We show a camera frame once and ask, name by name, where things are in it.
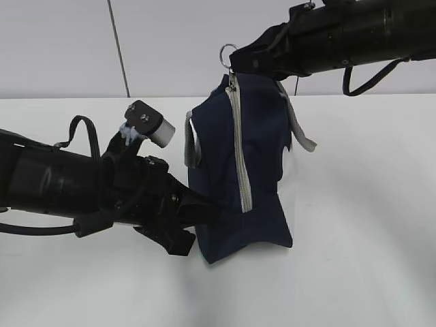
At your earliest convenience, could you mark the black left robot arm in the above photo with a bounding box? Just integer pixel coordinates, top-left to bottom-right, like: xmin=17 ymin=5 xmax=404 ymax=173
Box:
xmin=1 ymin=130 xmax=220 ymax=256

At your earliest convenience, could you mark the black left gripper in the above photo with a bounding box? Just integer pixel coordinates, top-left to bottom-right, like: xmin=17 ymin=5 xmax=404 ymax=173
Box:
xmin=98 ymin=133 xmax=221 ymax=255

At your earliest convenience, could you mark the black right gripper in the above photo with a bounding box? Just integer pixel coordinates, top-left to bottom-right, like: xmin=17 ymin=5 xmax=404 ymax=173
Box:
xmin=230 ymin=5 xmax=327 ymax=80

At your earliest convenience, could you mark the navy and white lunch bag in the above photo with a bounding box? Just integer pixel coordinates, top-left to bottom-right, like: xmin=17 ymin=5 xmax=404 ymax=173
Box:
xmin=185 ymin=59 xmax=316 ymax=264

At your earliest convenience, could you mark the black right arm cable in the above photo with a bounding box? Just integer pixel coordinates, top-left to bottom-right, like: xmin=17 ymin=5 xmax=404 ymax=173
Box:
xmin=342 ymin=57 xmax=409 ymax=97

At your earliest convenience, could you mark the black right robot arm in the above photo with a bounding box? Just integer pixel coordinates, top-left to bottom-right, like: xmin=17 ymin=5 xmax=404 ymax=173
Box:
xmin=230 ymin=1 xmax=435 ymax=80

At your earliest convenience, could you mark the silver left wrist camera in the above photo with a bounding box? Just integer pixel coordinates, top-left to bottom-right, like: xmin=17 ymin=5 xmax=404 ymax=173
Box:
xmin=119 ymin=100 xmax=176 ymax=148

